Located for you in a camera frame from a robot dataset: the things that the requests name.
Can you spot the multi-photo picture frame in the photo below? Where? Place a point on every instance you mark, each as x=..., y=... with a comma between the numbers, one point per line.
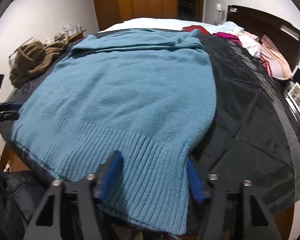
x=298, y=102

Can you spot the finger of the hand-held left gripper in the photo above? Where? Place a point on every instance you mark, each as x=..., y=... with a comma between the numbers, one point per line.
x=8, y=117
x=10, y=107

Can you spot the white table lamp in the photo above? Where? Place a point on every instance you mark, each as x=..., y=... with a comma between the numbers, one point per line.
x=218, y=5

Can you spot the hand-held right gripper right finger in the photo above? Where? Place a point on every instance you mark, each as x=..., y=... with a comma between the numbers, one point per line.
x=195, y=182

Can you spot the wooden wardrobe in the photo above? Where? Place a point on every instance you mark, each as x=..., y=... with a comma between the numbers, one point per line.
x=150, y=0

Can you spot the red folded garment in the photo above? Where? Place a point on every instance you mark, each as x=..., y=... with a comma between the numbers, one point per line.
x=187, y=28

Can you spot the person's dark jacket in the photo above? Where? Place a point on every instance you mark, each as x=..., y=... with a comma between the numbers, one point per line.
x=10, y=200

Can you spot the pink striped pillow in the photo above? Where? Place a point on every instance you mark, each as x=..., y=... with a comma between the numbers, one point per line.
x=275, y=60

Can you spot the blue knit sweater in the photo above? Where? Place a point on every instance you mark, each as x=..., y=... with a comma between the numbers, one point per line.
x=127, y=92

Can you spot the dark wooden headboard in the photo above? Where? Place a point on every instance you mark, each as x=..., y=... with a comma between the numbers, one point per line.
x=265, y=22

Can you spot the magenta fleece garment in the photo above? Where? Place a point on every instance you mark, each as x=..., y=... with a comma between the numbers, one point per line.
x=226, y=35

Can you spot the wooden panel door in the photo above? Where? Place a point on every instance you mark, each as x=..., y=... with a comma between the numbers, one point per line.
x=105, y=7

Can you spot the dark open doorway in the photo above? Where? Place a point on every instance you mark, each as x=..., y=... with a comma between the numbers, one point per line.
x=190, y=2

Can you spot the bed with white quilt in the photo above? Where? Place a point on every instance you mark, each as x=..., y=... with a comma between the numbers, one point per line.
x=150, y=22

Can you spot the black satin sheet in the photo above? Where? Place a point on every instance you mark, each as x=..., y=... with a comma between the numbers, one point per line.
x=252, y=105

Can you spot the wooden desk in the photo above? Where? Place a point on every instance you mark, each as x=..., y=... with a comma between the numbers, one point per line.
x=75, y=36

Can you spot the white dotted pillow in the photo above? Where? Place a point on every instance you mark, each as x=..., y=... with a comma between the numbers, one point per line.
x=250, y=45

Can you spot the brown fleece garment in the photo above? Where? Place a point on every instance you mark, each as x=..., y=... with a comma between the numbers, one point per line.
x=32, y=60

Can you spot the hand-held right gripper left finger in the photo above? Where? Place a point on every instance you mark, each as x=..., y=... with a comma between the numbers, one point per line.
x=110, y=177

